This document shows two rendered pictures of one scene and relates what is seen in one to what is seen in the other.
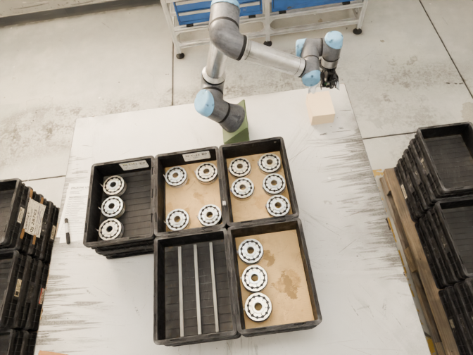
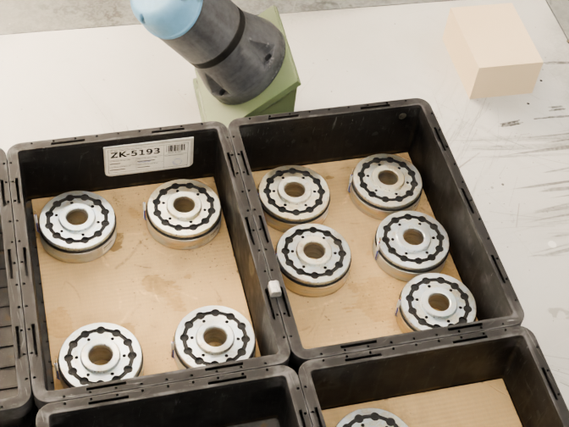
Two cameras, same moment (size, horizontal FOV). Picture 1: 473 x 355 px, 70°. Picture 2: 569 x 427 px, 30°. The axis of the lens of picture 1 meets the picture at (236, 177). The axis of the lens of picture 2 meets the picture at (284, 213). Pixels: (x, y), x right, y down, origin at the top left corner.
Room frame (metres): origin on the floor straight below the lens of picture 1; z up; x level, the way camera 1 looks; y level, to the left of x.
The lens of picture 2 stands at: (-0.09, 0.37, 2.00)
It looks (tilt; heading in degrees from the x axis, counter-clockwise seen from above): 50 degrees down; 337
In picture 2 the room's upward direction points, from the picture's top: 8 degrees clockwise
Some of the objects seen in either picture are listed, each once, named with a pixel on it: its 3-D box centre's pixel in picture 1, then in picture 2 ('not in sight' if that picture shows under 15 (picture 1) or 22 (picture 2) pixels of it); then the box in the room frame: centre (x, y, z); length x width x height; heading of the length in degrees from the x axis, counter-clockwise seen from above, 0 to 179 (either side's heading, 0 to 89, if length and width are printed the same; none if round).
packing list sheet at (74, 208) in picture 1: (82, 209); not in sight; (0.83, 0.80, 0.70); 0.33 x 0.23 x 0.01; 175
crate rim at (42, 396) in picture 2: (188, 189); (140, 251); (0.71, 0.22, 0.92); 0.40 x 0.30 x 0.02; 176
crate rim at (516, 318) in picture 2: (256, 179); (366, 219); (0.69, -0.08, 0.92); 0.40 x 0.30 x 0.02; 176
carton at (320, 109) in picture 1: (319, 108); (490, 50); (1.14, -0.52, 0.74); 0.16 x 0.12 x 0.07; 175
